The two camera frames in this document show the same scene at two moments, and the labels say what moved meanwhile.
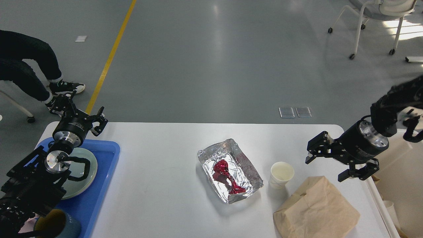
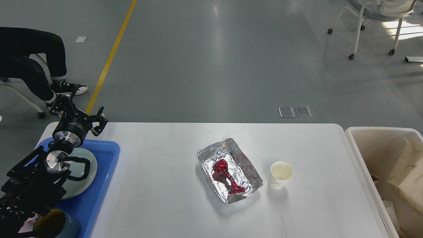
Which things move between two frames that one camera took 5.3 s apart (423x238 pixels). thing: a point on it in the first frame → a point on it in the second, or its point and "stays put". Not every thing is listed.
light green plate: (74, 188) stays put
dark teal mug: (59, 224) stays put
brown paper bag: (316, 209) → (407, 175)
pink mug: (28, 225) stays put
